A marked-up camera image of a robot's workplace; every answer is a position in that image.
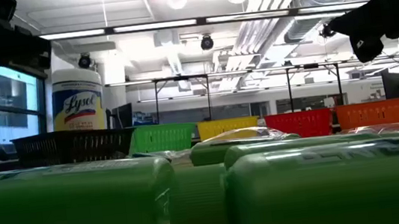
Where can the green Pert shampoo bottle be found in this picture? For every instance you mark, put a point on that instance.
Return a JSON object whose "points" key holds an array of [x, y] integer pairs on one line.
{"points": [[208, 154], [326, 195], [63, 203], [256, 148]]}

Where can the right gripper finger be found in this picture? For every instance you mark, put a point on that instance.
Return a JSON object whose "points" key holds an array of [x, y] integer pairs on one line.
{"points": [[364, 40]]}

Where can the green plastic basket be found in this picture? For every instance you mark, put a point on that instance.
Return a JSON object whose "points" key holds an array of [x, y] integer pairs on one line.
{"points": [[164, 136]]}

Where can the orange plastic basket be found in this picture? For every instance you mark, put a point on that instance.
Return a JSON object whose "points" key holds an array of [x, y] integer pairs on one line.
{"points": [[380, 112]]}

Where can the black workstation frame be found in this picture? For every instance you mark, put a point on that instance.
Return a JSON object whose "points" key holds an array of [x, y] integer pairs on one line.
{"points": [[311, 65]]}

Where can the black computer monitor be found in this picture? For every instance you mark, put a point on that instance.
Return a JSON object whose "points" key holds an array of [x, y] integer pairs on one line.
{"points": [[124, 116], [396, 84]]}

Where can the dark-framed window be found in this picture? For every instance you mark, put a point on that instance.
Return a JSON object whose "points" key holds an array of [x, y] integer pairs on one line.
{"points": [[12, 88]]}

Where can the long linear ceiling light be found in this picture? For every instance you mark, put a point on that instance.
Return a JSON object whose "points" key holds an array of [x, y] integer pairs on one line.
{"points": [[156, 25]]}

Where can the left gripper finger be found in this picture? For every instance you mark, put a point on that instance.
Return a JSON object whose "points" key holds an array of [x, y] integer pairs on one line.
{"points": [[30, 52]]}

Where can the yellow plastic basket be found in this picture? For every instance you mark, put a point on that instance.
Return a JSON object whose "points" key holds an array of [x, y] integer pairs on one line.
{"points": [[223, 126]]}

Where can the clear-wrapped toothbrush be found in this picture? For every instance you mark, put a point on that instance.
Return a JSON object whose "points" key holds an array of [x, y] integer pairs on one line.
{"points": [[393, 129]]}

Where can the Lysol wipes canister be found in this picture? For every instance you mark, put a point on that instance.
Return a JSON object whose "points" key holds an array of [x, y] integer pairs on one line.
{"points": [[78, 103]]}

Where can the black ceiling spotlight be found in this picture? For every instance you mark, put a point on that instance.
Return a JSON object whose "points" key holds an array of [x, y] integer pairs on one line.
{"points": [[84, 61], [206, 42], [326, 32]]}

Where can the red plastic basket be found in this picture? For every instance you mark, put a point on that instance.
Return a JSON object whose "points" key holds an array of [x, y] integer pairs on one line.
{"points": [[298, 123]]}

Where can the black plastic basket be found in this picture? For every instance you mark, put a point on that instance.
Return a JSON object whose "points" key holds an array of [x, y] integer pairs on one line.
{"points": [[75, 145]]}

